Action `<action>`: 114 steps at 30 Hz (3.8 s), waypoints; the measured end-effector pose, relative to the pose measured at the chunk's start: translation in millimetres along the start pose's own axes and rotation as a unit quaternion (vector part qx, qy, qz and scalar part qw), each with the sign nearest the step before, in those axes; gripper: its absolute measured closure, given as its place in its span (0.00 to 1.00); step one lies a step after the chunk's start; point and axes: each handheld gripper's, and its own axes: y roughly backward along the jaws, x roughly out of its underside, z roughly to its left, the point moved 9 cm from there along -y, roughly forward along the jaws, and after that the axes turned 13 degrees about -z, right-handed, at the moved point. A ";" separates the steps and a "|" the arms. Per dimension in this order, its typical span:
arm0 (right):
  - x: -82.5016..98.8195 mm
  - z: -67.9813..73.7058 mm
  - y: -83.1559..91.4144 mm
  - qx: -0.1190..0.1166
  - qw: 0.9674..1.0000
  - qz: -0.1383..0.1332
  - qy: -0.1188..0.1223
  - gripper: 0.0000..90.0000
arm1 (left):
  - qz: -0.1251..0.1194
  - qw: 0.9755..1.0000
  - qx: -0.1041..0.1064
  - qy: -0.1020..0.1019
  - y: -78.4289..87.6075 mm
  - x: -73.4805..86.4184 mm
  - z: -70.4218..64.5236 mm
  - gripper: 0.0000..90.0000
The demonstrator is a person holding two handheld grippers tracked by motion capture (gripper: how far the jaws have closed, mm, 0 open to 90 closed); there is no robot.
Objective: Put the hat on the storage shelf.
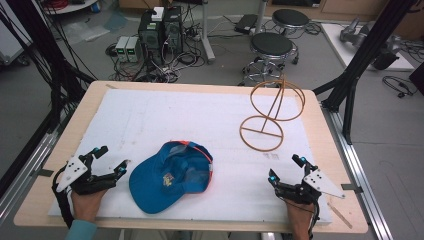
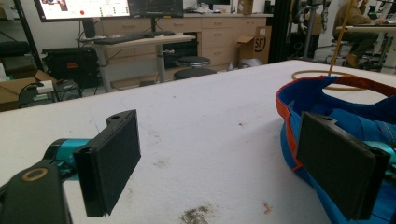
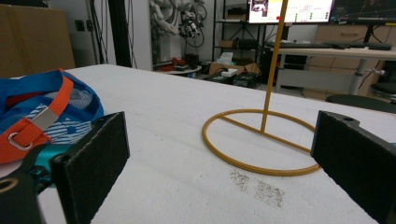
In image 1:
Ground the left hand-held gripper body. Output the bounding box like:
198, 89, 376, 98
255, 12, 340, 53
54, 155, 118, 196

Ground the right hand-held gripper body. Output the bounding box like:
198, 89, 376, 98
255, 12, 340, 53
275, 168, 347, 206

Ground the person's left hand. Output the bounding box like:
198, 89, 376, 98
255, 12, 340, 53
70, 187, 108, 223

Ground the person's right hand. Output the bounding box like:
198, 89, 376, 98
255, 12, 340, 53
285, 199, 316, 240

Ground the thin wooden stick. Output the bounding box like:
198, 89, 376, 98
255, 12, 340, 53
327, 202, 354, 230

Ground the blue baseball cap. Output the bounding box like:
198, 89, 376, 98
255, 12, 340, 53
128, 140, 214, 215

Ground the white foam mat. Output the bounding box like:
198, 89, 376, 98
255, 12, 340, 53
47, 88, 334, 225

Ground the grey bench power supply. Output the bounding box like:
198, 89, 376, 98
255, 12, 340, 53
126, 36, 143, 64
114, 35, 130, 63

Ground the clear plastic sheet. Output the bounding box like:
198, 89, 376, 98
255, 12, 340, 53
62, 20, 112, 44

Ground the black round stool chrome base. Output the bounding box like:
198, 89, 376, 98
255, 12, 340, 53
239, 31, 300, 88
271, 8, 312, 38

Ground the white floor platform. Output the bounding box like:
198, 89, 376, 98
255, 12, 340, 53
320, 22, 416, 72

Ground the black computer tower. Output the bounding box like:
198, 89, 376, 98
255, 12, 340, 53
162, 5, 185, 56
137, 9, 167, 66

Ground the white cabinet on casters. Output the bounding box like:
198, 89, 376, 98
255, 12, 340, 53
0, 12, 34, 67

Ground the grey robot device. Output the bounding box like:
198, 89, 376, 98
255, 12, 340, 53
338, 17, 402, 71

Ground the white round table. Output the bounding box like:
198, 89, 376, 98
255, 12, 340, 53
42, 0, 100, 16

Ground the black flat floor box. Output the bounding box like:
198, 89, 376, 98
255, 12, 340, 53
233, 13, 258, 35

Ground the white box device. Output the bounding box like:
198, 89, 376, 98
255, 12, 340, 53
151, 6, 165, 23

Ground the grey metal table leg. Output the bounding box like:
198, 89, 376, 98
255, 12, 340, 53
199, 0, 217, 65

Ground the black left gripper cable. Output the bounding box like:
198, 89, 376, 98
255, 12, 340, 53
51, 164, 75, 230

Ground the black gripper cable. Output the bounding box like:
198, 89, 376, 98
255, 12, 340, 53
51, 164, 75, 230
279, 196, 322, 240

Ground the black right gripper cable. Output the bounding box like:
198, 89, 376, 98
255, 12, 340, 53
279, 196, 322, 240

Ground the aluminium rail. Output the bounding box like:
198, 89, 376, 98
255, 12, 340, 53
320, 105, 395, 240
0, 130, 58, 225

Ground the golden wire hat stand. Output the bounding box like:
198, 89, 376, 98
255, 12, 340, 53
239, 75, 307, 153

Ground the tangle of floor cables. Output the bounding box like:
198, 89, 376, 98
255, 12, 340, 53
104, 19, 209, 84

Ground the black stand with cables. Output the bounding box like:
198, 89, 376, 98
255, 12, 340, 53
0, 0, 98, 134

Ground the black metal frame stand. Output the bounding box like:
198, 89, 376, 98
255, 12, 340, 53
312, 0, 418, 146

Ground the black floor cable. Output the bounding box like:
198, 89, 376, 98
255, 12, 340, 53
381, 75, 418, 99

